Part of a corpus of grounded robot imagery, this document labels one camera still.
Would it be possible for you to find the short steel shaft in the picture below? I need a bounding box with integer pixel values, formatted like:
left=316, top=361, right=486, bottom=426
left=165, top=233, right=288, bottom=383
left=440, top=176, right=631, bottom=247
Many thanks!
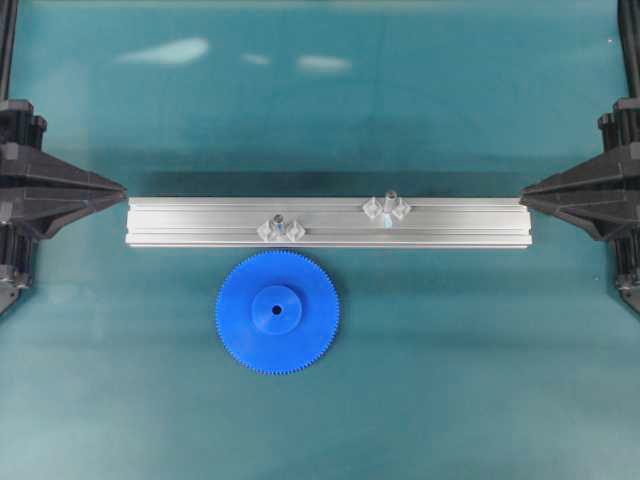
left=270, top=214, right=285, bottom=236

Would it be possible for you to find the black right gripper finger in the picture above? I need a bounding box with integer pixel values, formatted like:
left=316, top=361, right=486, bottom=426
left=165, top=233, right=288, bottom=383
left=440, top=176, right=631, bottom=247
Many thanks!
left=521, top=194, right=639, bottom=241
left=521, top=144, right=639, bottom=198

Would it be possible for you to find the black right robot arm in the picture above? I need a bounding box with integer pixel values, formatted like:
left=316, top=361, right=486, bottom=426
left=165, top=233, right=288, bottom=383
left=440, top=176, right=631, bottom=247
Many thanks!
left=520, top=1, right=639, bottom=312

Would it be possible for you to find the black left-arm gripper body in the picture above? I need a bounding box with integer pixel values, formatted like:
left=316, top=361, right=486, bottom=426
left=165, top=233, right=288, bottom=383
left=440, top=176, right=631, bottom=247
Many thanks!
left=0, top=98, right=50, bottom=315

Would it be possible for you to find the large blue plastic gear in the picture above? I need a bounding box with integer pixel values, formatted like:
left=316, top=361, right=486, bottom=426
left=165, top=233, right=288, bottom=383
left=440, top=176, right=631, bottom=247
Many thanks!
left=215, top=250, right=340, bottom=375

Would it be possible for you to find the long steel shaft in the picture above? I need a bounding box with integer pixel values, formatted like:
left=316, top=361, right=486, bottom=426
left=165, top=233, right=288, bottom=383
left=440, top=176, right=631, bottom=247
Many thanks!
left=382, top=190, right=397, bottom=228

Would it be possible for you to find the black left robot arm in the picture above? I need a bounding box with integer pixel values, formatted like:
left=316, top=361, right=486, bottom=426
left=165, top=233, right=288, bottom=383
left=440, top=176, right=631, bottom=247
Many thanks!
left=1, top=1, right=127, bottom=313

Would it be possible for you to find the silver aluminium extrusion rail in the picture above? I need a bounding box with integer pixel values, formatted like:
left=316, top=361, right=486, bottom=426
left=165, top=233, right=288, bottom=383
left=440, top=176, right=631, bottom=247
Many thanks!
left=125, top=196, right=532, bottom=249

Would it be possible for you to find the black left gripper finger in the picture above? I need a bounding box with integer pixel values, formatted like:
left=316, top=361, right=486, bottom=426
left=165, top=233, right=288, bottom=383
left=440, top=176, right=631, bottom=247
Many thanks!
left=1, top=192, right=125, bottom=238
left=1, top=143, right=125, bottom=198

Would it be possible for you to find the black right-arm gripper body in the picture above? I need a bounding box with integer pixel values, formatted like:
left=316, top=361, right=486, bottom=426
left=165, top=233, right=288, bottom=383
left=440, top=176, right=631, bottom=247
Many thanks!
left=597, top=97, right=640, bottom=316

